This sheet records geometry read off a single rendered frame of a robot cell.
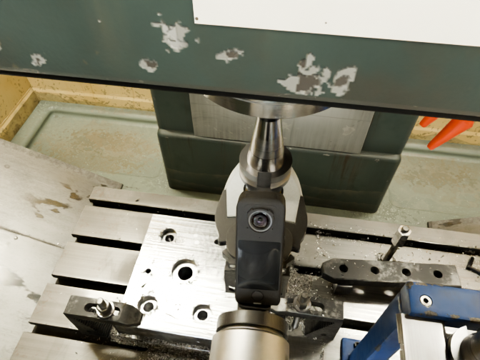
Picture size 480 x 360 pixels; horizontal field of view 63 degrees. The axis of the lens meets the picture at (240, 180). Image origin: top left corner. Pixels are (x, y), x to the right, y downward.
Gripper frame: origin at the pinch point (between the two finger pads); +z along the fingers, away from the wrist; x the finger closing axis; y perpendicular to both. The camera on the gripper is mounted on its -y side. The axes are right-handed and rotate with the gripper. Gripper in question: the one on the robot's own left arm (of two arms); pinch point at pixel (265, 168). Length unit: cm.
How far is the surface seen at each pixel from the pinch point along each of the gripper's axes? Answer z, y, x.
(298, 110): -8.5, -17.1, 2.3
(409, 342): -17.4, 7.3, 17.4
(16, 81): 81, 55, -97
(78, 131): 73, 71, -75
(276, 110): -8.9, -17.3, 0.6
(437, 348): -17.7, 7.3, 20.3
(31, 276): 7, 61, -60
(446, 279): 3.4, 32.5, 36.0
